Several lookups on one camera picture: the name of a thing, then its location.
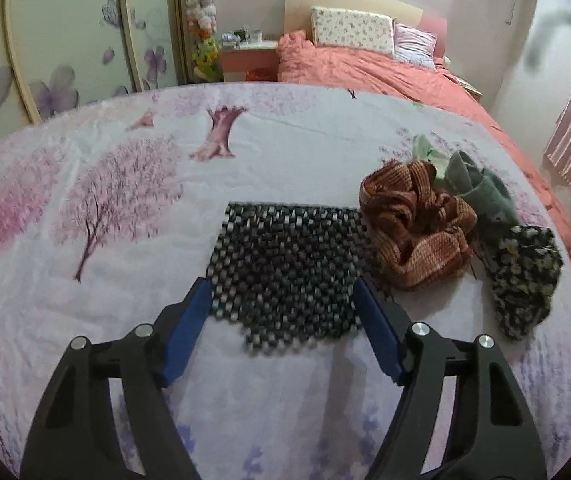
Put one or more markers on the pink nightstand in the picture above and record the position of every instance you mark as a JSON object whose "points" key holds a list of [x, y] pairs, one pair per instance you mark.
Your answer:
{"points": [[245, 60]]}

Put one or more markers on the black white speckled cloth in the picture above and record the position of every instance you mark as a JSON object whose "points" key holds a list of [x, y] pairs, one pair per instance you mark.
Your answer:
{"points": [[525, 280]]}

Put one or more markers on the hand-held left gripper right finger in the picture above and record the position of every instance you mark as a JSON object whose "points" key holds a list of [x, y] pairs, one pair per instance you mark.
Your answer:
{"points": [[378, 325]]}

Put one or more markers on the cream pink headboard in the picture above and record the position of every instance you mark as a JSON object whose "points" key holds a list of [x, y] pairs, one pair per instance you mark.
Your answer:
{"points": [[300, 10]]}

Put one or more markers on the pink striped pillow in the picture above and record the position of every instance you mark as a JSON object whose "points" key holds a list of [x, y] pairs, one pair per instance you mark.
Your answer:
{"points": [[415, 45]]}

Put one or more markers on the brown striped cloth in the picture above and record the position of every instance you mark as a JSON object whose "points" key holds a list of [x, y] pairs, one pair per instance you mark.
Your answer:
{"points": [[415, 220]]}

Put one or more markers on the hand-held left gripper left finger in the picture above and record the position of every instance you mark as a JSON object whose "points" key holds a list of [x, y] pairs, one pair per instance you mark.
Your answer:
{"points": [[188, 325]]}

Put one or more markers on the white nightstand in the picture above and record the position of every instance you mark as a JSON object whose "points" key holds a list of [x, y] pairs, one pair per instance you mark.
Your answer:
{"points": [[468, 85]]}

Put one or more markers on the floral printed tablecloth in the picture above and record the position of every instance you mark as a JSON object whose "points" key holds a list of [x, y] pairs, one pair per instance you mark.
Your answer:
{"points": [[90, 260]]}

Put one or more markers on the flower printed wardrobe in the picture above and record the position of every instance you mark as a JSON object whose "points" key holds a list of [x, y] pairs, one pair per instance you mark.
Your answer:
{"points": [[65, 10]]}

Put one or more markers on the grey green sock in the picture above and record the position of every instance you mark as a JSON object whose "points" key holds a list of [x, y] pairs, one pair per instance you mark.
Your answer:
{"points": [[480, 185]]}

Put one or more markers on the white floral pillow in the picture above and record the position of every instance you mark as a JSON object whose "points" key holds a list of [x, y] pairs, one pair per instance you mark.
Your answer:
{"points": [[353, 30]]}

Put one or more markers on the black white checkered cloth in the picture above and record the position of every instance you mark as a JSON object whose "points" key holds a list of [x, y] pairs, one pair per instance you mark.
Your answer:
{"points": [[285, 260]]}

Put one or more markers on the coral duvet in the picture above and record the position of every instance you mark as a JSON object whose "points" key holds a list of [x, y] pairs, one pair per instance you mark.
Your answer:
{"points": [[365, 70]]}

